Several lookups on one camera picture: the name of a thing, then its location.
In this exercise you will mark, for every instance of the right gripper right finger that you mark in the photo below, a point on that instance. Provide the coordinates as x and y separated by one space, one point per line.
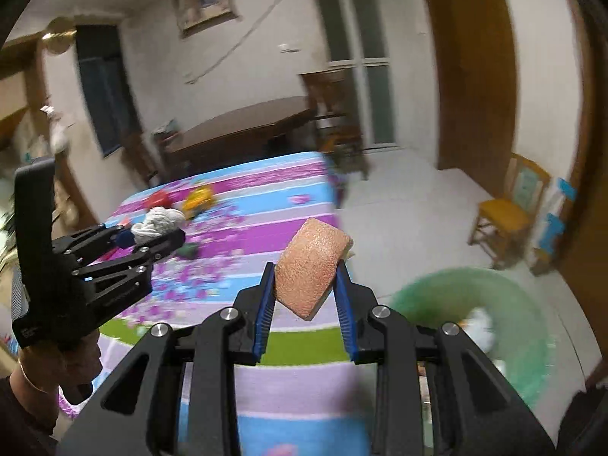
474 409

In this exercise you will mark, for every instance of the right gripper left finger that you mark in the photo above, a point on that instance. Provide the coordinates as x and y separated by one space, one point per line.
174 392

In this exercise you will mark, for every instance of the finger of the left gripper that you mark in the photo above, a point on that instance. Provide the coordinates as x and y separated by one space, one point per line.
118 236
160 247

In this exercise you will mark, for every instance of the white tissue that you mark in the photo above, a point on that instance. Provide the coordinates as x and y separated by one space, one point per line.
158 222

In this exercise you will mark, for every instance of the green scouring pad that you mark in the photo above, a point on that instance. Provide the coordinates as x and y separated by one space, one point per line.
188 251

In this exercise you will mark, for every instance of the yellow wrapper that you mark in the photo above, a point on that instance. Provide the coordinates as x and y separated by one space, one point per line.
199 200

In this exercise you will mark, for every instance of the orange sponge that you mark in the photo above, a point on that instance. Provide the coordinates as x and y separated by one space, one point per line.
306 269

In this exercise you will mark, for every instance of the black sleeve left forearm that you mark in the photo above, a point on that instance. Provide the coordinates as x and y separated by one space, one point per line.
21 433

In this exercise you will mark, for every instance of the green lined trash bin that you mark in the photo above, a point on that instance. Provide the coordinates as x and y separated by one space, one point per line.
500 317

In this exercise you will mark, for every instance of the left hand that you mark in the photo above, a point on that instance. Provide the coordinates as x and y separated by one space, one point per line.
44 368

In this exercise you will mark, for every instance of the red apple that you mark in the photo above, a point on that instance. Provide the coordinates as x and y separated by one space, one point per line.
159 198

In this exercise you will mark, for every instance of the dark window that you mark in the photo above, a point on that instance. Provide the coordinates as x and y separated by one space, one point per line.
105 86

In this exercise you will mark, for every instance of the floral striped tablecloth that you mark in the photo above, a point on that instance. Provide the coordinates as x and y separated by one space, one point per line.
305 397

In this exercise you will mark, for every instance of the dark wooden dining table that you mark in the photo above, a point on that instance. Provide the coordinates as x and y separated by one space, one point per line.
234 136

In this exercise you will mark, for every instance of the small yellow wooden chair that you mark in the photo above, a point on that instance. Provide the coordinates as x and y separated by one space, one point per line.
503 225

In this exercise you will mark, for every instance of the dark wooden chair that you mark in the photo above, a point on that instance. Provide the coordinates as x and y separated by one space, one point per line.
338 132

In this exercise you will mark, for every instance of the glass balcony door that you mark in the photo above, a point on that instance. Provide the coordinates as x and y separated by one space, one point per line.
356 45

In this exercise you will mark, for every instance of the brown wooden door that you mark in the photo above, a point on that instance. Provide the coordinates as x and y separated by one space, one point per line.
476 73

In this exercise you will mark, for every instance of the framed wall picture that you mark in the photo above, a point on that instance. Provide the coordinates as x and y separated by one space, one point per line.
194 16

